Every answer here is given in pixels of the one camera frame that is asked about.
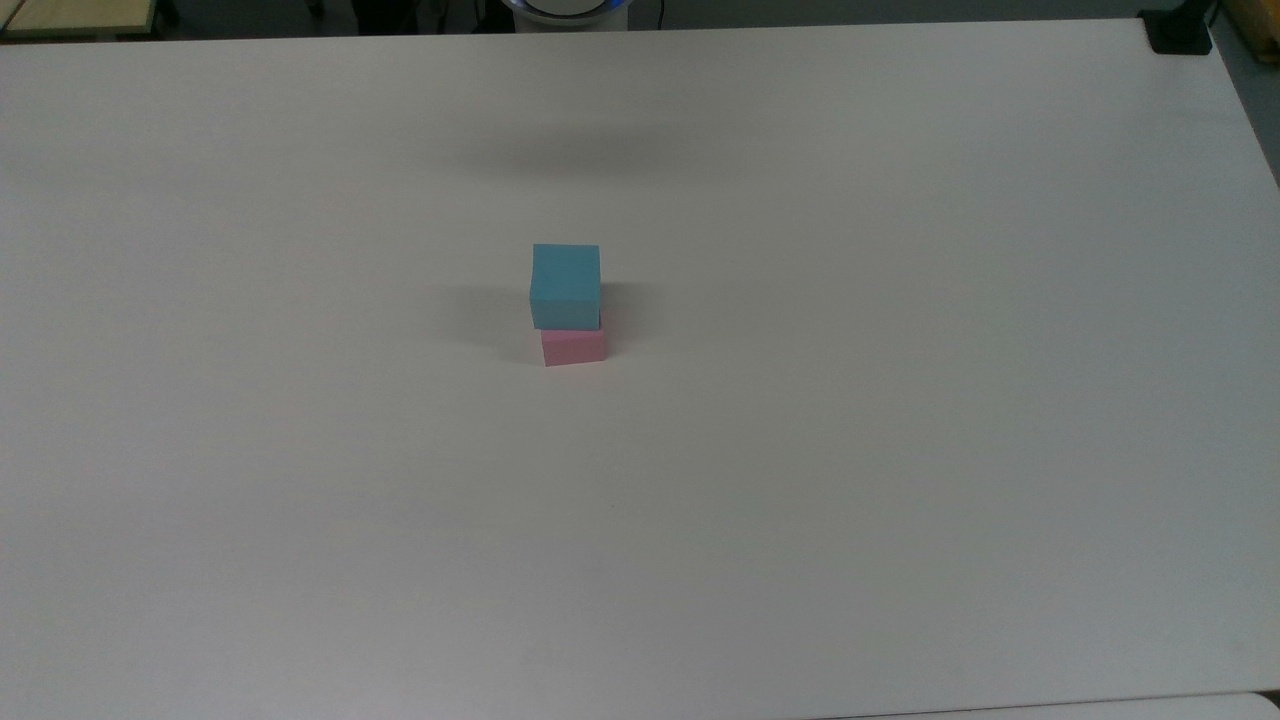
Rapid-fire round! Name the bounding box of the blue foam cube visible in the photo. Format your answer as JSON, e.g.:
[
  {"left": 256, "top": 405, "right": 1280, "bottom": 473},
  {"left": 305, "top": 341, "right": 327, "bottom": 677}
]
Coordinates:
[{"left": 529, "top": 243, "right": 603, "bottom": 332}]

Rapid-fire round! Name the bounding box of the pink foam cube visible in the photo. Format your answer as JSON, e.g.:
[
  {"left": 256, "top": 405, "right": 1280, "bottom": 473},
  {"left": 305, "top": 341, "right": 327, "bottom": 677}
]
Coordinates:
[{"left": 540, "top": 322, "right": 609, "bottom": 368}]

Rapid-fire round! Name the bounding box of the black boxy object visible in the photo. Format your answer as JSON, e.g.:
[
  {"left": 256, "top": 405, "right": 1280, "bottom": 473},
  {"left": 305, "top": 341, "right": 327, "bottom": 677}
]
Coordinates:
[{"left": 352, "top": 0, "right": 423, "bottom": 33}]

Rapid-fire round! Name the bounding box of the light wooden tabletop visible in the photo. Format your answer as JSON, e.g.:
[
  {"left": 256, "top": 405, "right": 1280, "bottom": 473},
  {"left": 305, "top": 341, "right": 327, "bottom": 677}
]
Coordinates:
[{"left": 0, "top": 0, "right": 161, "bottom": 41}]

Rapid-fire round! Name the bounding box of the light wooden board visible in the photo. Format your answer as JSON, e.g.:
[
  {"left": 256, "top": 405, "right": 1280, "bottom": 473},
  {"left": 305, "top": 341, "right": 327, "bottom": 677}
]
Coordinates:
[{"left": 1222, "top": 0, "right": 1280, "bottom": 66}]

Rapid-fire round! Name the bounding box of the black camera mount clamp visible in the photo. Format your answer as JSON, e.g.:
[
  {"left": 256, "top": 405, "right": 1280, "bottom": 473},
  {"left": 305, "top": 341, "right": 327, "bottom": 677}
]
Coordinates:
[{"left": 1140, "top": 0, "right": 1219, "bottom": 56}]

